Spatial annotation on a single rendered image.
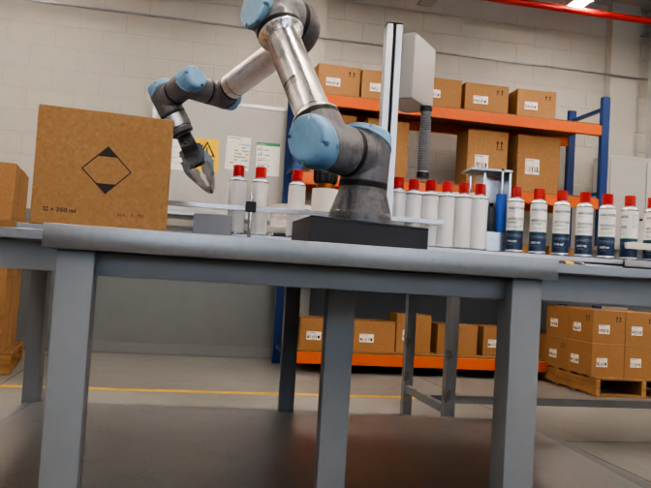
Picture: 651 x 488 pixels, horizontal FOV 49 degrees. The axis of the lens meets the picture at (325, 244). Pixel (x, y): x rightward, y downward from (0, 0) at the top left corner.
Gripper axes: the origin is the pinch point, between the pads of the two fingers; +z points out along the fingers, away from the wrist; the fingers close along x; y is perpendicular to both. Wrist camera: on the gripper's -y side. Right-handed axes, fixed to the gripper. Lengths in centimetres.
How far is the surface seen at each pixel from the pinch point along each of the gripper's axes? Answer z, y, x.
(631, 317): 190, 305, -248
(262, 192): 7.6, -1.8, -13.2
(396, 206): 29, -3, -47
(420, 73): -2, -14, -69
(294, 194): 12.2, -1.6, -21.5
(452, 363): 109, 115, -67
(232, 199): 5.9, -2.0, -4.6
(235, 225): 13.0, -2.3, -2.0
